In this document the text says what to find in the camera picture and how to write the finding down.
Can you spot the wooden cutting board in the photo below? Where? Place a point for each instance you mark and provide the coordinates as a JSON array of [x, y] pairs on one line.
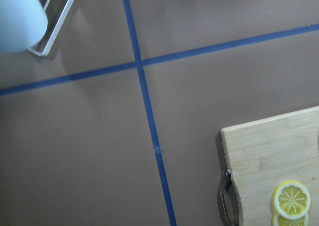
[[263, 154]]

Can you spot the light blue cup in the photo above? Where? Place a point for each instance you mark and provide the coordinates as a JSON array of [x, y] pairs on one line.
[[23, 23]]

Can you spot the lemon slice upper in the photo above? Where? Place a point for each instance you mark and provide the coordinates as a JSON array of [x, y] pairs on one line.
[[292, 200]]

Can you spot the cup rack with handle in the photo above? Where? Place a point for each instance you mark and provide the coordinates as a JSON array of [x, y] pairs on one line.
[[56, 11]]

